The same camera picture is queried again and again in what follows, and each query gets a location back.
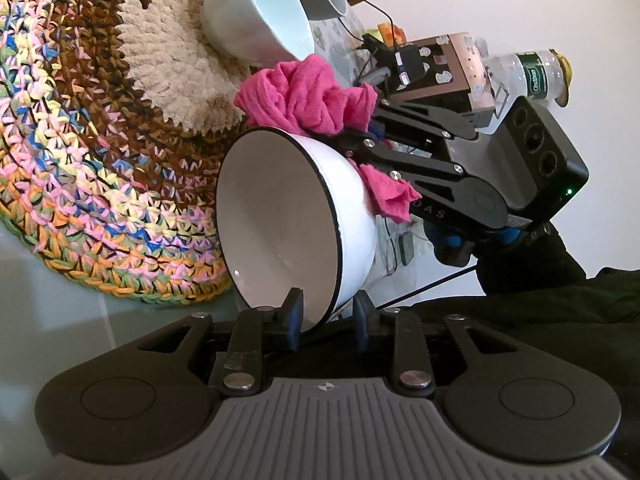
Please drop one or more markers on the orange green toy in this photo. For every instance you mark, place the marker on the orange green toy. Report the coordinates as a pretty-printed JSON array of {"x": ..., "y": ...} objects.
[{"x": 391, "y": 34}]

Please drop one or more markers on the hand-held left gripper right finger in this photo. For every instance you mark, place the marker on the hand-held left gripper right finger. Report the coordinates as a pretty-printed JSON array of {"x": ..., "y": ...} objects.
[{"x": 362, "y": 320}]

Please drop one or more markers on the white bowl with black rim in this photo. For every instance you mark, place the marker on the white bowl with black rim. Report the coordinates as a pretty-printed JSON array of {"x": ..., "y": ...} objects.
[{"x": 280, "y": 220}]

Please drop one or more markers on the person's black jacket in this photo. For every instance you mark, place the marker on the person's black jacket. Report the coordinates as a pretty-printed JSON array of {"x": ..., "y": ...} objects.
[{"x": 525, "y": 320}]

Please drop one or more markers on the light blue bowl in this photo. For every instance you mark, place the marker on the light blue bowl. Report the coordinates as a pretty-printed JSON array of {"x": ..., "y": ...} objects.
[{"x": 240, "y": 15}]

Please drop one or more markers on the clear water bottle green label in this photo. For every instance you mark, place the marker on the clear water bottle green label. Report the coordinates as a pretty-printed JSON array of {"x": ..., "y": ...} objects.
[{"x": 525, "y": 75}]

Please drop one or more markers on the colourful crocheted round mat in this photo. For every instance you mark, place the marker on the colourful crocheted round mat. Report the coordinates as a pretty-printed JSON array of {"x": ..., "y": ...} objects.
[{"x": 75, "y": 135}]

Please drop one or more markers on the pink cloth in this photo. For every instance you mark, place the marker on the pink cloth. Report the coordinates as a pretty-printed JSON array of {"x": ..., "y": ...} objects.
[{"x": 305, "y": 95}]

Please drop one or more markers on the black plug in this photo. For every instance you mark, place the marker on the black plug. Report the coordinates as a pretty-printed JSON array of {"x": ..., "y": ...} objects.
[{"x": 377, "y": 44}]

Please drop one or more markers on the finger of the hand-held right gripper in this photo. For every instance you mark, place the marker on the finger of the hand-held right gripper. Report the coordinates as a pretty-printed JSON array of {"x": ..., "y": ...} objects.
[
  {"x": 400, "y": 162},
  {"x": 425, "y": 122}
]

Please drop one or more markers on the rose gold water dispenser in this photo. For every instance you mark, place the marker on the rose gold water dispenser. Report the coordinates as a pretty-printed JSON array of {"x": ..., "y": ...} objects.
[{"x": 455, "y": 70}]

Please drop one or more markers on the person's right forearm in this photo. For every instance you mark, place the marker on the person's right forearm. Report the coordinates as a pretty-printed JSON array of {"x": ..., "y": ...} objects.
[{"x": 530, "y": 270}]

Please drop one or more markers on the person's right hand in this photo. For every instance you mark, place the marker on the person's right hand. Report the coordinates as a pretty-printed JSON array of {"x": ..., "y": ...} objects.
[{"x": 452, "y": 247}]

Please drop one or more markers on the black adapter block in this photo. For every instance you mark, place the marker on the black adapter block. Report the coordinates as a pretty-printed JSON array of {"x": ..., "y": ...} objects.
[{"x": 410, "y": 65}]

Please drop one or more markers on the yellow object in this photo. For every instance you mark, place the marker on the yellow object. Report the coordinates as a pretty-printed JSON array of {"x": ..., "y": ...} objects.
[{"x": 566, "y": 77}]

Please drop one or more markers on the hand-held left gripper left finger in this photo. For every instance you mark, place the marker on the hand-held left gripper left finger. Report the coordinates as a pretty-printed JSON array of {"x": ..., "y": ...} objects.
[{"x": 295, "y": 317}]

